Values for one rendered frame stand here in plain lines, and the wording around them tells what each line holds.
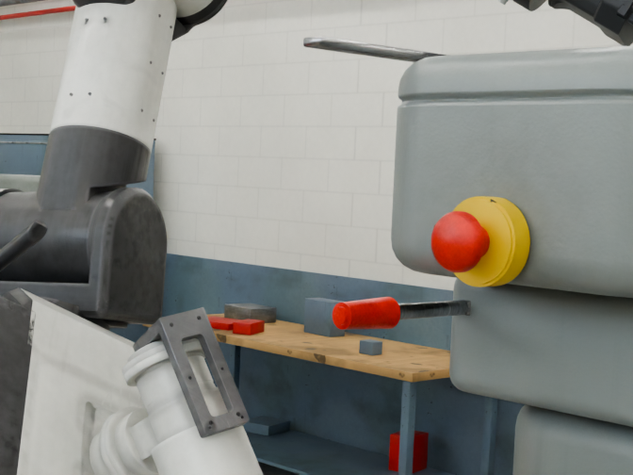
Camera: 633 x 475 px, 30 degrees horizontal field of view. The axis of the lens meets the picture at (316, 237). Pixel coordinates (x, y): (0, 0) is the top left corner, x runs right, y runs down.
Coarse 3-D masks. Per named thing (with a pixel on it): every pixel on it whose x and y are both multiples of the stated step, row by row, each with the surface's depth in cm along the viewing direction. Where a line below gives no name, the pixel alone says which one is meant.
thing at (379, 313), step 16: (336, 304) 84; (352, 304) 84; (368, 304) 85; (384, 304) 86; (400, 304) 88; (416, 304) 89; (432, 304) 90; (448, 304) 91; (464, 304) 93; (336, 320) 84; (352, 320) 84; (368, 320) 85; (384, 320) 86
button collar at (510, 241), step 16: (464, 208) 79; (480, 208) 78; (496, 208) 77; (512, 208) 77; (480, 224) 78; (496, 224) 77; (512, 224) 76; (496, 240) 77; (512, 240) 76; (528, 240) 77; (496, 256) 77; (512, 256) 76; (464, 272) 79; (480, 272) 78; (496, 272) 77; (512, 272) 77
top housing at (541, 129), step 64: (448, 64) 83; (512, 64) 79; (576, 64) 75; (448, 128) 82; (512, 128) 78; (576, 128) 75; (448, 192) 82; (512, 192) 78; (576, 192) 75; (576, 256) 75
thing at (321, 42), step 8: (304, 40) 84; (312, 40) 84; (320, 40) 83; (328, 40) 84; (336, 40) 84; (344, 40) 85; (320, 48) 85; (328, 48) 85; (336, 48) 84; (344, 48) 85; (352, 48) 85; (360, 48) 86; (368, 48) 86; (376, 48) 87; (384, 48) 87; (392, 48) 88; (400, 48) 88; (376, 56) 88; (384, 56) 88; (392, 56) 88; (400, 56) 88; (408, 56) 89; (416, 56) 89; (424, 56) 90; (432, 56) 91
